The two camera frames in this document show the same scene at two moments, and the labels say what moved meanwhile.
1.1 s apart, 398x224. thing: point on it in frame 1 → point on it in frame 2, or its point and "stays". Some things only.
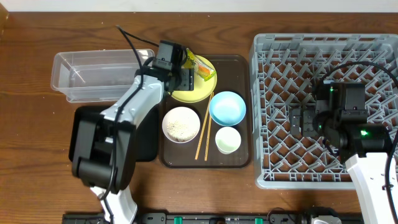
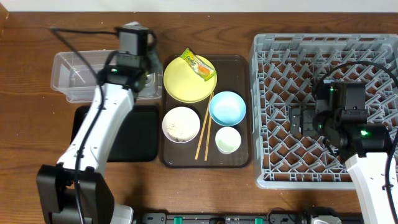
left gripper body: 172,73 → 144,66
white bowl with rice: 181,124 stays
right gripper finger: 308,126 stays
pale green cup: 227,139 stays
